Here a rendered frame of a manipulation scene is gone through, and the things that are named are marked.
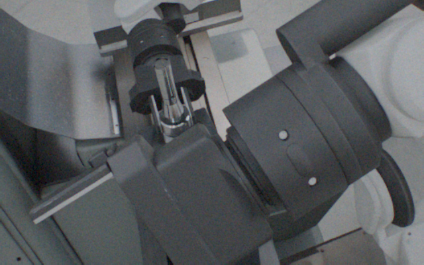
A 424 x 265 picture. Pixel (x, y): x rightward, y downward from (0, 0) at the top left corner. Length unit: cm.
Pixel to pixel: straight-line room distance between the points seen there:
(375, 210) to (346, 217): 116
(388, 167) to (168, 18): 44
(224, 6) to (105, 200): 57
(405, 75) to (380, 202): 67
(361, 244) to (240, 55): 54
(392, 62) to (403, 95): 2
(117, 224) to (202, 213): 127
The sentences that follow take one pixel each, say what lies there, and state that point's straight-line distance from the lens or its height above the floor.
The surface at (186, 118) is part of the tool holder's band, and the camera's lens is 90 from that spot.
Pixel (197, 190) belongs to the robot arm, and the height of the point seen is 157.
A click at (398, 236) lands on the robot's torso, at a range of 112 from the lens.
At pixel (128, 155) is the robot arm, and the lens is 38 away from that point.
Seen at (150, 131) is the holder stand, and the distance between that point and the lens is 99.
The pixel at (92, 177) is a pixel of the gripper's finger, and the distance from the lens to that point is 39.
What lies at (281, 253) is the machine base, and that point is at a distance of 189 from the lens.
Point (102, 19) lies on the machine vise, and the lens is 142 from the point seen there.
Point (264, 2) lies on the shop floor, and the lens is 297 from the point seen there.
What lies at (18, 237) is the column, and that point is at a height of 66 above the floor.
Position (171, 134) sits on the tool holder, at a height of 118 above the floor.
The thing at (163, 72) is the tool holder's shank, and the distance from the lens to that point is 82.
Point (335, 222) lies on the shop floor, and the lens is 217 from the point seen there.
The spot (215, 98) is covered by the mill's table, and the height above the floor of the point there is 94.
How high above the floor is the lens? 188
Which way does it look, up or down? 50 degrees down
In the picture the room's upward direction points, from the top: 11 degrees counter-clockwise
